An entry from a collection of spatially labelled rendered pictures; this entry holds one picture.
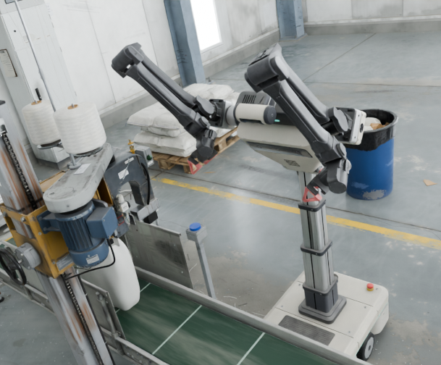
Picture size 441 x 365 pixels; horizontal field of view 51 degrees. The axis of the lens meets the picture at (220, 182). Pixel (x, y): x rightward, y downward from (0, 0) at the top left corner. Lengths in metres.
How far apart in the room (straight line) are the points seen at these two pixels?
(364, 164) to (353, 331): 1.70
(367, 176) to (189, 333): 2.11
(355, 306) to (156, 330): 1.09
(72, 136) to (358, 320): 1.72
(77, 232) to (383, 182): 2.79
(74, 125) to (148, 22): 6.00
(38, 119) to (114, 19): 5.34
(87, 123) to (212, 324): 1.29
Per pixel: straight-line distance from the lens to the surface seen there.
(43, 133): 2.02
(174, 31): 8.03
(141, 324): 2.68
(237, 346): 2.41
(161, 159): 5.19
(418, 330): 2.98
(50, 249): 2.04
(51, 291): 2.21
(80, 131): 1.78
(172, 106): 1.84
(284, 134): 1.89
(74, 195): 1.78
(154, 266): 3.03
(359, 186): 4.04
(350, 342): 2.55
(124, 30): 7.37
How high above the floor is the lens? 2.14
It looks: 27 degrees down
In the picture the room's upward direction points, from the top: 12 degrees counter-clockwise
